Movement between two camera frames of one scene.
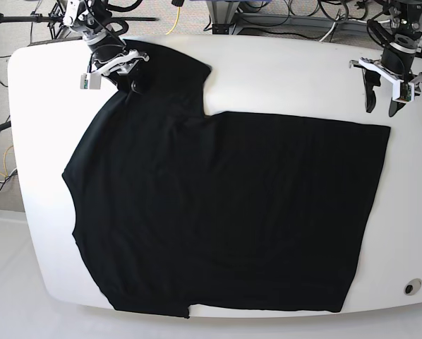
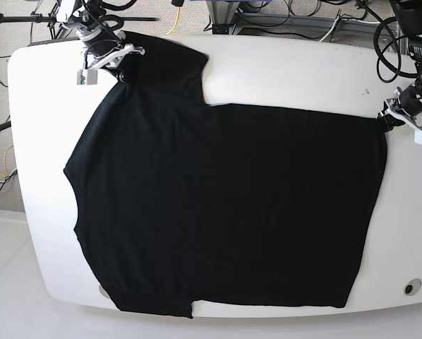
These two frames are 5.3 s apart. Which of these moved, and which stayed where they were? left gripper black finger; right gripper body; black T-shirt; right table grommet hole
Moved: left gripper black finger; right gripper body
Stayed: black T-shirt; right table grommet hole
